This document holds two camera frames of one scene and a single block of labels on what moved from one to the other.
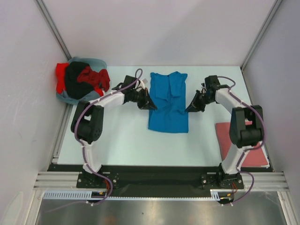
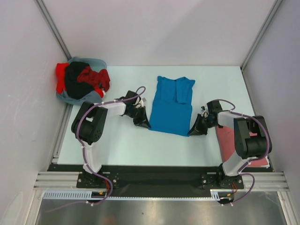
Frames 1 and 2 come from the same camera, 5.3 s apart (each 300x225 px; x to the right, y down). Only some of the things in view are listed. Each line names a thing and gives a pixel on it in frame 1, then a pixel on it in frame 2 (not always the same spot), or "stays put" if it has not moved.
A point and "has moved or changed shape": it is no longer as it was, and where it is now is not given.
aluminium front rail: x=274 y=181 stays put
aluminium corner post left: x=46 y=15 stays put
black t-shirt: x=76 y=89 stays put
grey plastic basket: x=63 y=96 stays put
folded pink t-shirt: x=255 y=158 stays put
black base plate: x=158 y=180 stays put
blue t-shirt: x=167 y=93 has moved or changed shape
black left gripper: x=149 y=105 -> x=142 y=121
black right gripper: x=195 y=106 -> x=197 y=130
